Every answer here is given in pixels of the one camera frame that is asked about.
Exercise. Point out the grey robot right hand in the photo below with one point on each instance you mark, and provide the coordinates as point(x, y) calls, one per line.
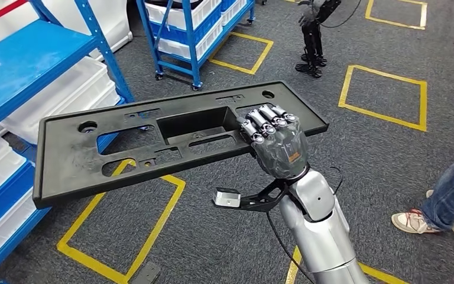
point(285, 151)

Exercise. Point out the black plastic plate part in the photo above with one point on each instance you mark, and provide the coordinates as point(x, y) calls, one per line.
point(66, 168)

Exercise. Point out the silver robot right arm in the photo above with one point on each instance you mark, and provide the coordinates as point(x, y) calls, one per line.
point(321, 239)

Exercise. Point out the blue wheeled shelf rack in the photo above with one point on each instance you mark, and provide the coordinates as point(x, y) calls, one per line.
point(189, 39)

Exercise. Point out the large blue shelf rack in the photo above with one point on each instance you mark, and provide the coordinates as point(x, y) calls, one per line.
point(23, 58)

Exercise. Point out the person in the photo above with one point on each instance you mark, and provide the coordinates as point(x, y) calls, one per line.
point(450, 196)

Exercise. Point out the white car red stripe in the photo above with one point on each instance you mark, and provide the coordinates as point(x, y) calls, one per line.
point(109, 19)

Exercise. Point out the black camera bracket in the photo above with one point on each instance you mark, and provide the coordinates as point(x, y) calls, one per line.
point(256, 204)

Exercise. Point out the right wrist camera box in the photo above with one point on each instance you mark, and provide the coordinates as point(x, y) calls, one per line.
point(227, 198)

